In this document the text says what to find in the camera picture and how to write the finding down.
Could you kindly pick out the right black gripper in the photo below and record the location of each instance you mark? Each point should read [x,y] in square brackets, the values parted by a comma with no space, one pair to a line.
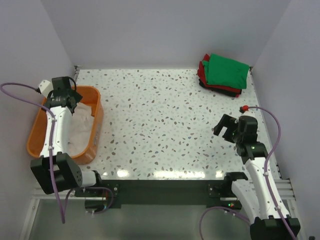
[224,122]

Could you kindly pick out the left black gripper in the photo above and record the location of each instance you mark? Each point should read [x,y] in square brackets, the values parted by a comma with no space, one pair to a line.
[76,95]

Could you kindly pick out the white t shirt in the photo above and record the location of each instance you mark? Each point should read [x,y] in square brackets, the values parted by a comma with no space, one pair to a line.
[80,129]

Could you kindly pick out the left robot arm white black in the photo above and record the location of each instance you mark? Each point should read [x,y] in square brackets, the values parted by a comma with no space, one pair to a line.
[54,169]

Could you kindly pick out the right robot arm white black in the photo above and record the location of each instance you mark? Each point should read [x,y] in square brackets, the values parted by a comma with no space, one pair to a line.
[267,214]

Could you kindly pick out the orange plastic basket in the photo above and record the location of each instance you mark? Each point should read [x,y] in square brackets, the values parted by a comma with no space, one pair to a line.
[90,97]

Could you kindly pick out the green folded t shirt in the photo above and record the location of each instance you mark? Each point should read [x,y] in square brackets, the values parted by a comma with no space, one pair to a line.
[223,71]

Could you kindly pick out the red folded t shirt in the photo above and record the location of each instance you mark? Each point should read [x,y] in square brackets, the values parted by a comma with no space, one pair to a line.
[201,75]

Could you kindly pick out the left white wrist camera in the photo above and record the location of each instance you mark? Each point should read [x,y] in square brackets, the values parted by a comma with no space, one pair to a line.
[45,87]

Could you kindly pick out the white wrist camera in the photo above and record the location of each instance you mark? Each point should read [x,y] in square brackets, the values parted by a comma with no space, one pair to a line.
[45,87]
[246,111]

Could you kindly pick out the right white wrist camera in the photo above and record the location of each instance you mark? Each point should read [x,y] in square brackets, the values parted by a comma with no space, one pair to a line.
[246,111]

